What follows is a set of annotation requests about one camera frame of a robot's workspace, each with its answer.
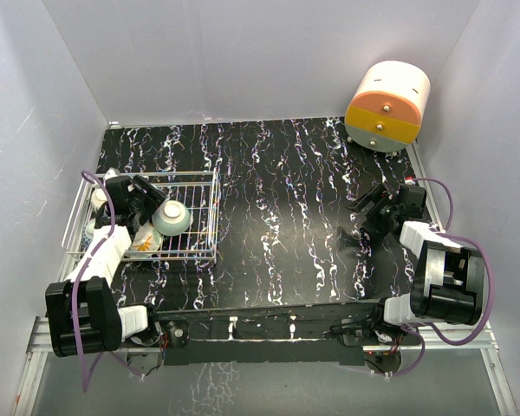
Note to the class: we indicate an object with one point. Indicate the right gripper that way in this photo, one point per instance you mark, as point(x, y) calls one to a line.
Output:
point(372, 222)

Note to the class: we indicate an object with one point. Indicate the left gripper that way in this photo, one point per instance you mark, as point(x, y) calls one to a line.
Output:
point(152, 197)

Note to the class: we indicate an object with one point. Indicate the mint green bowl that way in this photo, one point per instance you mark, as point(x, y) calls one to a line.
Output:
point(172, 218)

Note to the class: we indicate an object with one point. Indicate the yellow floral bowl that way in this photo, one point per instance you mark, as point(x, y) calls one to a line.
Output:
point(145, 243)

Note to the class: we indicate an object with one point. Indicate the white orange-rimmed bowl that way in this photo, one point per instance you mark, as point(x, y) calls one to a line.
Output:
point(97, 200)

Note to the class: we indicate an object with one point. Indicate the red patterned bowl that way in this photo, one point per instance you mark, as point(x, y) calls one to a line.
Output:
point(87, 234)

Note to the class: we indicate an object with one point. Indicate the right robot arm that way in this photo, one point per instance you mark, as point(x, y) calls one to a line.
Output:
point(448, 283)

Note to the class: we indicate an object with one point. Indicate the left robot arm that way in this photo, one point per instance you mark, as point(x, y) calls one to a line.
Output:
point(102, 259)

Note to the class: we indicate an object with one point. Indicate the round pastel drawer cabinet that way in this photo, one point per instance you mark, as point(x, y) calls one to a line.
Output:
point(386, 113)

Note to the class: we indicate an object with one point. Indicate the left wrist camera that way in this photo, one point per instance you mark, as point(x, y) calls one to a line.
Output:
point(112, 174)

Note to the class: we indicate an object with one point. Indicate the white wire dish rack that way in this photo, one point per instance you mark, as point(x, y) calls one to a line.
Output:
point(199, 191)

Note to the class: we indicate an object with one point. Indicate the aluminium frame rail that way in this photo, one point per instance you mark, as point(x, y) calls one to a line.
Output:
point(30, 381)

